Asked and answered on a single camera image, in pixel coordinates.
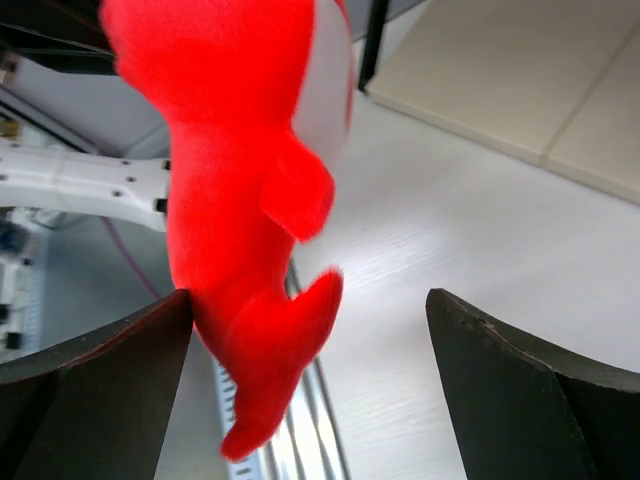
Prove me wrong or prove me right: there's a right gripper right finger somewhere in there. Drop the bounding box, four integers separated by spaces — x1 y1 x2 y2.
425 289 639 479

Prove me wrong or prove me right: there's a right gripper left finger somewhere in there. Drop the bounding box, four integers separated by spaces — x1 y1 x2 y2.
1 290 193 480

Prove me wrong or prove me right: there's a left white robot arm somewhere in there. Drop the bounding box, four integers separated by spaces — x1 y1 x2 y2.
1 139 170 232

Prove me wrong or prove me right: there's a white slotted cable duct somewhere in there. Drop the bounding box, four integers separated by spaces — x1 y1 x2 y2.
212 357 266 480

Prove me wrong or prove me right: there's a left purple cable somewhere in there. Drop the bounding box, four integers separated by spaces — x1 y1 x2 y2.
102 215 164 301

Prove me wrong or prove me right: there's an aluminium mounting rail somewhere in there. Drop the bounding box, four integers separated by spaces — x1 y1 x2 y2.
269 262 354 480

